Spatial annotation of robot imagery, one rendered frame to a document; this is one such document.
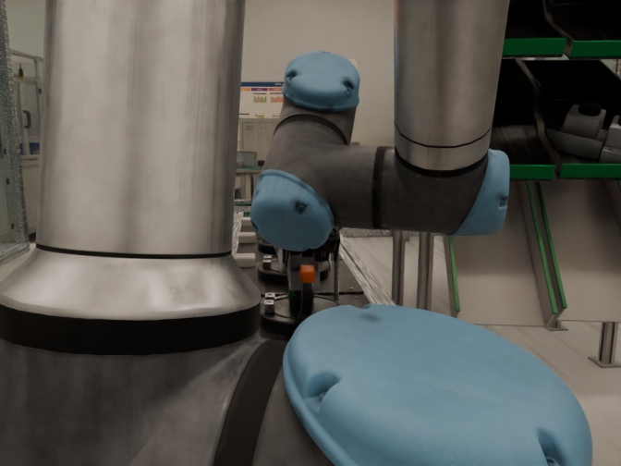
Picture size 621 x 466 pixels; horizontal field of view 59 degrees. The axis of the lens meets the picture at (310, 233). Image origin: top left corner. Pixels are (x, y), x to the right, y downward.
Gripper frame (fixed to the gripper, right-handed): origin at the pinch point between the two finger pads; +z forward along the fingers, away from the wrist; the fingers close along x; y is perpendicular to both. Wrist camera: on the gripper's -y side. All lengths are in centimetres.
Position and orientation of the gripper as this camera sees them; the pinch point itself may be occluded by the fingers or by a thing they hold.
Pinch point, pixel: (302, 252)
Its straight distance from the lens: 82.5
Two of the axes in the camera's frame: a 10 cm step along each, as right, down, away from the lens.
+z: -0.6, 5.8, 8.1
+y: 0.7, 8.1, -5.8
